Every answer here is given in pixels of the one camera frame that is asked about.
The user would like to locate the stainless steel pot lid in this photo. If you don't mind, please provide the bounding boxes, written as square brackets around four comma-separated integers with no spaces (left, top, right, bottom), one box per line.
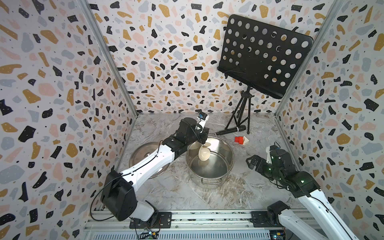
[128,141,172,179]

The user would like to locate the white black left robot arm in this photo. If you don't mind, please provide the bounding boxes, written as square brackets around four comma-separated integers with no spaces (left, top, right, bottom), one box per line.
[97,112,209,226]

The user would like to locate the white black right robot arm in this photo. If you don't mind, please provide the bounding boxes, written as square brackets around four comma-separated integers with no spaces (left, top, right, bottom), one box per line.
[246,144,357,240]

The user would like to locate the white card piece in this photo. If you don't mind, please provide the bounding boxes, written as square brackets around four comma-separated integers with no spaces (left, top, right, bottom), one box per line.
[243,136,249,145]

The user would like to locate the red block toy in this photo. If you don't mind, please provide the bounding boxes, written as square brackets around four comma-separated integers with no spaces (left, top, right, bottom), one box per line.
[235,137,245,145]

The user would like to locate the black microphone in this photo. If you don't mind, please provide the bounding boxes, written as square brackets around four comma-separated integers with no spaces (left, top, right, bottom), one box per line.
[216,125,247,136]

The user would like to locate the black music stand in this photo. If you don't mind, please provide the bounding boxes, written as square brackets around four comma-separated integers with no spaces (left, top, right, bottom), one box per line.
[217,15,314,133]

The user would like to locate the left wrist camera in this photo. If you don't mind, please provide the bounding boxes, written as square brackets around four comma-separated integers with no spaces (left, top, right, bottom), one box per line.
[197,111,209,130]

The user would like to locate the aluminium mounting rail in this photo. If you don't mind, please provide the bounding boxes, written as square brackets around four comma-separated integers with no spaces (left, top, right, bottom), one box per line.
[82,210,298,240]

